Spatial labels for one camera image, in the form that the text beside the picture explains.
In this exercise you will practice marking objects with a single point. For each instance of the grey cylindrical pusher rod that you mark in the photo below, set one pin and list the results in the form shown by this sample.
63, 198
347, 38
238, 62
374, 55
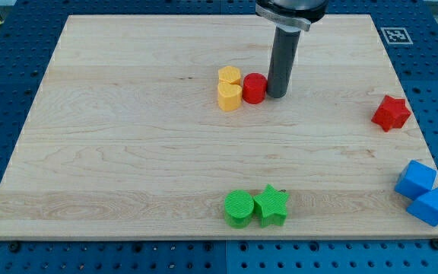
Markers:
281, 62

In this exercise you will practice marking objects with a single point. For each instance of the red star block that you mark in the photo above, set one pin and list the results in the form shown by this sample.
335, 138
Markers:
392, 113

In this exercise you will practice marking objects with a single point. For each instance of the green star block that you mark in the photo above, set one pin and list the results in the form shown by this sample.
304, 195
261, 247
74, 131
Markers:
271, 206

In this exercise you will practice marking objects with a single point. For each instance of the red cylinder block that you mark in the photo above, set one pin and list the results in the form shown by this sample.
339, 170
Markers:
254, 88

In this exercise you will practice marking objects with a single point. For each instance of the yellow hexagon block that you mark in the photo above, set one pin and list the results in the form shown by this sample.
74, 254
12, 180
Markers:
230, 74

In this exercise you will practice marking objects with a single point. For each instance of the yellow heart block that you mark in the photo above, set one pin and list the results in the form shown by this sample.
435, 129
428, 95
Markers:
229, 96

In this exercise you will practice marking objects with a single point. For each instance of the fiducial marker tag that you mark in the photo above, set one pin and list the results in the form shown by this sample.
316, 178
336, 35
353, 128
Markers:
396, 36

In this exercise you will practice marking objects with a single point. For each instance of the wooden board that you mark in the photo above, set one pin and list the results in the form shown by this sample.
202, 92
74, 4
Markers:
125, 141

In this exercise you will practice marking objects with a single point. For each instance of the green cylinder block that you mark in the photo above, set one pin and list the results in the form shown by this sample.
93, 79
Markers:
238, 209

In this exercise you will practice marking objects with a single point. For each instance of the blue cube block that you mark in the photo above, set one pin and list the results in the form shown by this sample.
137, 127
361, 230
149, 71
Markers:
415, 180

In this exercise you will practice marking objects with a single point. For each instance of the blue triangle block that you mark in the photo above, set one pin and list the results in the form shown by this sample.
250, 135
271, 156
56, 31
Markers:
425, 207

